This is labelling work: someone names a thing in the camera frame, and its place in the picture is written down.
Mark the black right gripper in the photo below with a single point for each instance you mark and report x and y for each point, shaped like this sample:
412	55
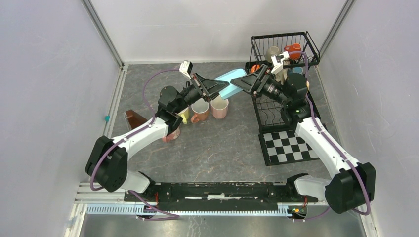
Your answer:
254	83

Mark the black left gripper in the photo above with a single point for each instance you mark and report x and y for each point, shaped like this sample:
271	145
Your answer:
211	87

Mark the light blue hexagonal mug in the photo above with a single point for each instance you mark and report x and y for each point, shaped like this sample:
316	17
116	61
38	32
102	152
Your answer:
231	89

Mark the light pink hexagonal mug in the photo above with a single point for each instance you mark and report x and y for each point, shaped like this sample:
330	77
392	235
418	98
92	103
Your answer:
219	107

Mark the salmon floral mug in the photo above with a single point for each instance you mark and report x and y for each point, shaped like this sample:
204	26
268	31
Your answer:
200	111

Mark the pink patterned mug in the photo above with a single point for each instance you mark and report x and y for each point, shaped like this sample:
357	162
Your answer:
171	136

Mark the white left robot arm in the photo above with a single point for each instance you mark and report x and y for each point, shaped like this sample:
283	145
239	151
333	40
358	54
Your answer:
107	164

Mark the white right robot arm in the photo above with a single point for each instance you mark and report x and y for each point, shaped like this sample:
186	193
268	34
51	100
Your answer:
352	184

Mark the orange ribbed mug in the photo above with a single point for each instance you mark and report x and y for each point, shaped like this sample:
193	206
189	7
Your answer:
255	68

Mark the cream floral mug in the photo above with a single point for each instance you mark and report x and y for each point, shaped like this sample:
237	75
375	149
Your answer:
282	76

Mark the pale yellow mug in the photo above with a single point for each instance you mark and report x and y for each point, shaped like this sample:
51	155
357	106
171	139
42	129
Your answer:
184	114

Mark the beige grey mug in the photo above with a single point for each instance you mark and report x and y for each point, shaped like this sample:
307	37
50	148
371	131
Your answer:
271	51

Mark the teal blue mug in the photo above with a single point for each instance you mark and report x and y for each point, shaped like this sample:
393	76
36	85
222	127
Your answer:
299	70

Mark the small orange cup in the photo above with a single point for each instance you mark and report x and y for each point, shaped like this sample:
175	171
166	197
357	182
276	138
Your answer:
293	51

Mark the checkerboard calibration board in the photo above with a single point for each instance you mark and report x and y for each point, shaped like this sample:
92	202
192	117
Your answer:
285	147

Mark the brown wedge block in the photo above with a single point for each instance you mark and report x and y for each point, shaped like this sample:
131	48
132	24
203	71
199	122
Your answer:
133	119

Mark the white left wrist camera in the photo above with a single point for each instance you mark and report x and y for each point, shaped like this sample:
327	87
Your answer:
185	68

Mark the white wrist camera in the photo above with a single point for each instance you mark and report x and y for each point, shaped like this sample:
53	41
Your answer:
278	62
185	68

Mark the black wire dish rack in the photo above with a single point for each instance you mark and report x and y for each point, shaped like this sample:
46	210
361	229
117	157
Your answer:
267	110

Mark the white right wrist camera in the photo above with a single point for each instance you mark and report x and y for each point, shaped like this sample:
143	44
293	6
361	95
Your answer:
278	62

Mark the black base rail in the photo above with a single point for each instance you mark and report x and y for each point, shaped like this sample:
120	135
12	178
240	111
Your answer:
222	196

